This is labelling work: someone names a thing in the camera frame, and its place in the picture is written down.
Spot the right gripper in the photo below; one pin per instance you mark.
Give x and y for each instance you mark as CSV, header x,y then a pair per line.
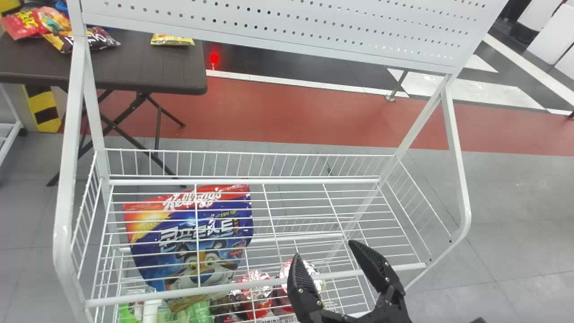
x,y
385,314

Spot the red snack packet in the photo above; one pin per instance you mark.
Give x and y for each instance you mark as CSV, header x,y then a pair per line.
x,y
258,296
22,24
282,296

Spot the green bottle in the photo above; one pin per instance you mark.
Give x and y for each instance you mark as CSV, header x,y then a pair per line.
x,y
199,312
128,314

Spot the blue cereal bag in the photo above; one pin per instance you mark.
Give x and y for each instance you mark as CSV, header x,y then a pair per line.
x,y
179,224

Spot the white bottle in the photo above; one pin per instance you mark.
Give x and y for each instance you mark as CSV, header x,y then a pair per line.
x,y
151,312

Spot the yellow snack packet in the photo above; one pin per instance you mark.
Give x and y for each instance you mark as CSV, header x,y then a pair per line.
x,y
172,40

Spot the dark side table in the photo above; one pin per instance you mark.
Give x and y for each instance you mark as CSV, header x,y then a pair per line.
x,y
134,63

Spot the purple snack packet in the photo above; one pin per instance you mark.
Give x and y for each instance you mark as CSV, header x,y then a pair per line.
x,y
85,40

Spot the orange snack packet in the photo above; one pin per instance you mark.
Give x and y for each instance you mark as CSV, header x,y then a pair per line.
x,y
54,20

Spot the yellow black striped post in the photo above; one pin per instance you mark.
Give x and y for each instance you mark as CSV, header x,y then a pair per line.
x,y
42,107

